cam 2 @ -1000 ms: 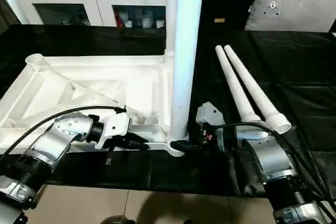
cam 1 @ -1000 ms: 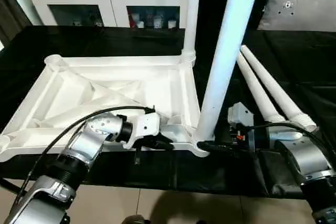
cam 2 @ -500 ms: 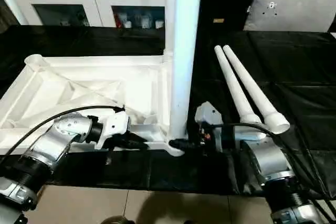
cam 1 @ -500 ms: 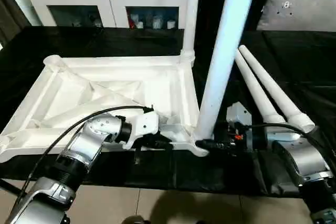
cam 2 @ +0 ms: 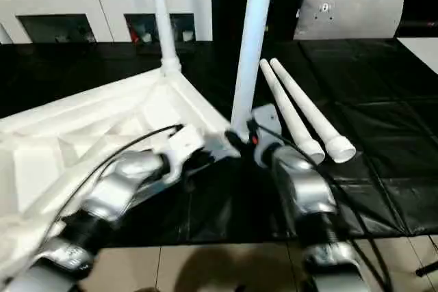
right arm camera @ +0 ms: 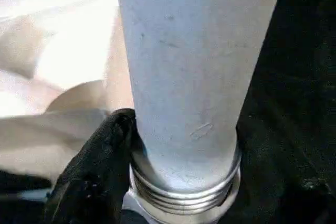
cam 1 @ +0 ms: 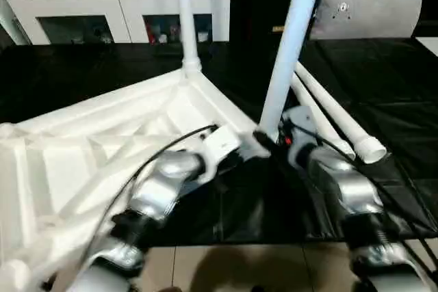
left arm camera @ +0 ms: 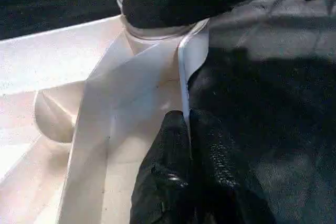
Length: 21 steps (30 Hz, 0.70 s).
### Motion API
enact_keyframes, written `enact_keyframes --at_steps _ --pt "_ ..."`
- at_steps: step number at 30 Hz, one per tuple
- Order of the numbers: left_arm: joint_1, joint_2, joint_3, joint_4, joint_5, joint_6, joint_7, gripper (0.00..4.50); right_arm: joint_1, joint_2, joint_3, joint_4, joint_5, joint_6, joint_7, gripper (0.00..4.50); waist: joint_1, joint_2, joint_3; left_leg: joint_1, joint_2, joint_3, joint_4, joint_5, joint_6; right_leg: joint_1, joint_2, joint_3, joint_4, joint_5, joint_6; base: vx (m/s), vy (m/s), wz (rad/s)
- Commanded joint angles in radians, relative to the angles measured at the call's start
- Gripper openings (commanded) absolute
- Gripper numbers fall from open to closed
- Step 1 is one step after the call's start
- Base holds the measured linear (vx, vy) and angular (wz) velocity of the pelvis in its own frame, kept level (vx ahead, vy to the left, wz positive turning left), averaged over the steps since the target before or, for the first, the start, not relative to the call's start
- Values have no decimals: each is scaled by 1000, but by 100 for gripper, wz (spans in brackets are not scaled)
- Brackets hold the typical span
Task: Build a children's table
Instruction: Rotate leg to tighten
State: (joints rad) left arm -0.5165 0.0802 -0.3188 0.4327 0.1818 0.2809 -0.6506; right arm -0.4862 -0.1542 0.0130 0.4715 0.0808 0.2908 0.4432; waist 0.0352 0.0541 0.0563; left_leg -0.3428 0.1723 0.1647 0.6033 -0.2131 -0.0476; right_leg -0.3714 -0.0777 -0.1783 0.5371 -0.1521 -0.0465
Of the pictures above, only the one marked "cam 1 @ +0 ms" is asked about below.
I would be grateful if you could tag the grey white pillow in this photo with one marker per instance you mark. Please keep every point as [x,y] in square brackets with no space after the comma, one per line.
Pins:
[366,8]

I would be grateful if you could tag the white board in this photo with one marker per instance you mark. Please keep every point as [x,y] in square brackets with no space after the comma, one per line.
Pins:
[430,44]

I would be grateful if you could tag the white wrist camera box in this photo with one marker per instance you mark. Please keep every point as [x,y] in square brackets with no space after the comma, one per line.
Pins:
[298,124]
[220,143]

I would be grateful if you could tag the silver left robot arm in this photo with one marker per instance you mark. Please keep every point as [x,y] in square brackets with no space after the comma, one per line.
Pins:
[150,196]

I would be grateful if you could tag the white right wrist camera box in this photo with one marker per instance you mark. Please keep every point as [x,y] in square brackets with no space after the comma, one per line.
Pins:
[298,124]

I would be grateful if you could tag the white plastic table leg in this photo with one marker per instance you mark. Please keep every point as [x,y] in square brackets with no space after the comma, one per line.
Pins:
[186,11]
[318,111]
[342,114]
[291,46]

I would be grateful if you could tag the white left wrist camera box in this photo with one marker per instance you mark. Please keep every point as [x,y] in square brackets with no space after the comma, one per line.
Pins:
[220,143]

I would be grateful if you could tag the black work mat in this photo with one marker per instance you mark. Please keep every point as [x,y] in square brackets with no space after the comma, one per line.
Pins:
[390,100]

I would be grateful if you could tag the white plastic table top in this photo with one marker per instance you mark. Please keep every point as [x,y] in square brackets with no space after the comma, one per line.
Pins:
[82,162]

